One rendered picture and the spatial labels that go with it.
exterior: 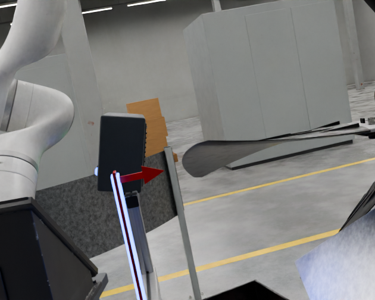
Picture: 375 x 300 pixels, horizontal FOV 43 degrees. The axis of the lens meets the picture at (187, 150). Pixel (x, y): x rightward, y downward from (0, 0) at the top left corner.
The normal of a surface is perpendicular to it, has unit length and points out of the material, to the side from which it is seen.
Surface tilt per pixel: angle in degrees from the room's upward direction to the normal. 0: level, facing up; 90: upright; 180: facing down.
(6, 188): 55
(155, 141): 90
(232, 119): 90
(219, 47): 90
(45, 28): 116
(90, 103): 90
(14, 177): 61
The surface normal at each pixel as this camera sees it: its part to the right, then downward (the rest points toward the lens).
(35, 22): 0.15, 0.36
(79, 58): 0.20, 0.09
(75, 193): 0.60, -0.02
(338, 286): -0.71, -0.37
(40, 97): 0.42, -0.40
